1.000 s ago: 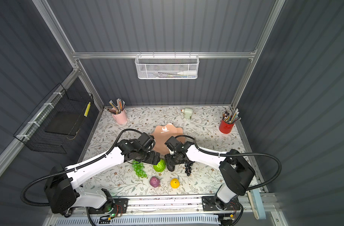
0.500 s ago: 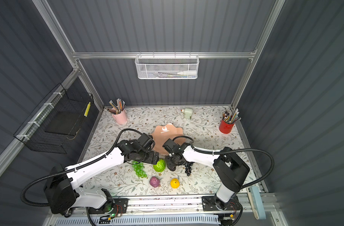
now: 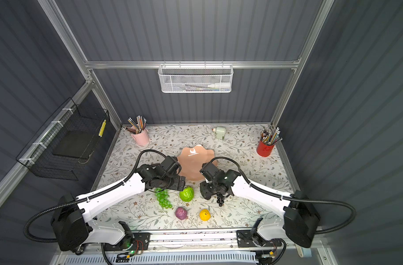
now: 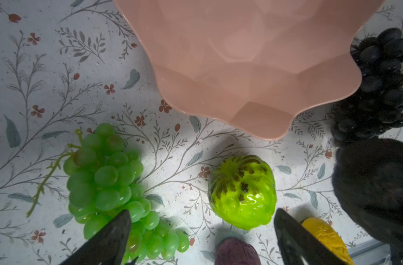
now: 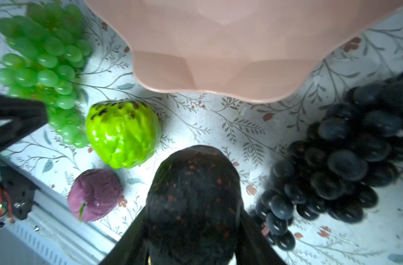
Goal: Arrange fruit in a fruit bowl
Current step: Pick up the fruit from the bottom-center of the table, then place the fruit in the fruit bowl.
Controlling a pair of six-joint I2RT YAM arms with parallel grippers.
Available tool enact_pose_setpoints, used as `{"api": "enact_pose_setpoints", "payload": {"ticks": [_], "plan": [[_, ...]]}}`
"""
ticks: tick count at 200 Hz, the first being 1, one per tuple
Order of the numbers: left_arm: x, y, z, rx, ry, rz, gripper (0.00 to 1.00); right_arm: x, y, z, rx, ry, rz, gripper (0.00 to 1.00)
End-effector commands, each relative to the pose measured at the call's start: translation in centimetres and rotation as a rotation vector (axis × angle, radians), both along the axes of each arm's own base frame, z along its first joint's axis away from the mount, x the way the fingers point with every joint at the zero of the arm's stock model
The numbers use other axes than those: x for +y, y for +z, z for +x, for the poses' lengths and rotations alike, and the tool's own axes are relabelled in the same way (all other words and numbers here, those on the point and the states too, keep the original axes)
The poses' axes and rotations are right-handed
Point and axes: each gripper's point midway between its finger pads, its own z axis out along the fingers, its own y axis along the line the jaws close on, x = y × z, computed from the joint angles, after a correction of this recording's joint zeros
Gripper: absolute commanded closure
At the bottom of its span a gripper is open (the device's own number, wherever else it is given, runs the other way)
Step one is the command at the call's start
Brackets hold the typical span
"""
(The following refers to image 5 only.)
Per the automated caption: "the pink scalloped fruit bowl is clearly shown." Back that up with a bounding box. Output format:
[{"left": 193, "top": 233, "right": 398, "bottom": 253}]
[{"left": 87, "top": 0, "right": 403, "bottom": 103}]

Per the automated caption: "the green grape bunch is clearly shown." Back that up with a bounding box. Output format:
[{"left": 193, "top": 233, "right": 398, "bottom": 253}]
[{"left": 0, "top": 1, "right": 92, "bottom": 149}]

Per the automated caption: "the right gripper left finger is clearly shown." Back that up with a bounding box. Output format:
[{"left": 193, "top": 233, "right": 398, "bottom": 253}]
[{"left": 100, "top": 206, "right": 149, "bottom": 265}]

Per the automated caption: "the dark brown avocado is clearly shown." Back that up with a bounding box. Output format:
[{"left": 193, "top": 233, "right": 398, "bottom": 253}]
[{"left": 145, "top": 145, "right": 243, "bottom": 265}]

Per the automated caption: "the dark purple grape bunch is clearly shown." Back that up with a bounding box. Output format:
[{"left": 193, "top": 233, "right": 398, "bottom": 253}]
[{"left": 251, "top": 72, "right": 403, "bottom": 251}]

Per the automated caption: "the purple round fruit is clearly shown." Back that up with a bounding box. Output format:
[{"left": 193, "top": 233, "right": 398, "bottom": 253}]
[{"left": 67, "top": 169, "right": 123, "bottom": 222}]

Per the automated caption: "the bright green custard apple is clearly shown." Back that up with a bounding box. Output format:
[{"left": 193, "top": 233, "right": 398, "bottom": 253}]
[{"left": 85, "top": 99, "right": 162, "bottom": 169}]

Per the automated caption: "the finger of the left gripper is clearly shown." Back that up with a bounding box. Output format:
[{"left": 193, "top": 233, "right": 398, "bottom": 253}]
[{"left": 0, "top": 95, "right": 48, "bottom": 152}]

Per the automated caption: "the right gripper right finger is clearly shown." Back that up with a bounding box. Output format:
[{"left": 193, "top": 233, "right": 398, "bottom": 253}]
[{"left": 235, "top": 209, "right": 285, "bottom": 265}]

